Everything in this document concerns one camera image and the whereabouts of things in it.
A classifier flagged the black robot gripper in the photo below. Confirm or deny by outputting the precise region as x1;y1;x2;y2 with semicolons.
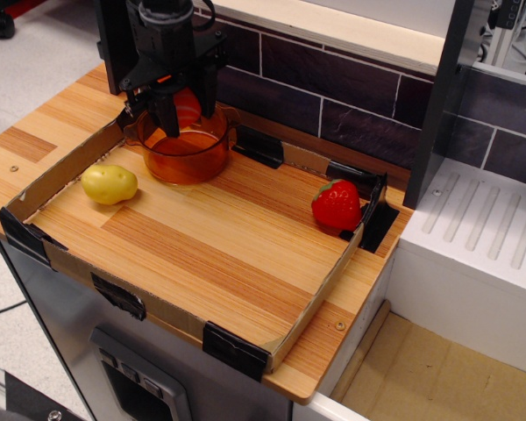
119;2;227;138

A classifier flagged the cardboard fence with black tape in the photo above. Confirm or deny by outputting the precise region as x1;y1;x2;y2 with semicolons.
0;85;401;383

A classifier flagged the dark grey vertical post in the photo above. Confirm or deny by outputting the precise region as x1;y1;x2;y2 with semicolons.
403;0;491;209

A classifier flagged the grey toy oven front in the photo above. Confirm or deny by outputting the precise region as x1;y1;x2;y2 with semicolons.
0;239;293;420

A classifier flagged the orange transparent plastic pot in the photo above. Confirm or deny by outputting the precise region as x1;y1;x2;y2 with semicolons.
124;104;240;185

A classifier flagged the white toy sink drainboard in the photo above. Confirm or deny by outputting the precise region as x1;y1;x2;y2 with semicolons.
387;160;526;372

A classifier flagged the salmon nigiri sushi toy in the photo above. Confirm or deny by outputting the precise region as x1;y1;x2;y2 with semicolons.
174;88;202;129

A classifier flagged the black caster wheel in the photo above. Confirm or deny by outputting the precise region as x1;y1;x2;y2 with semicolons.
0;11;16;39

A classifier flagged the yellow toy potato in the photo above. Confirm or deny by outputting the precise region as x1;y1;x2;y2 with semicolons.
81;164;139;205

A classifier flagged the red toy strawberry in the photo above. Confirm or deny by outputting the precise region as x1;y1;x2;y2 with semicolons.
311;179;362;231

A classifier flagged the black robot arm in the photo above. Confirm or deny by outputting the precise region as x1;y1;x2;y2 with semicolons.
119;1;227;137

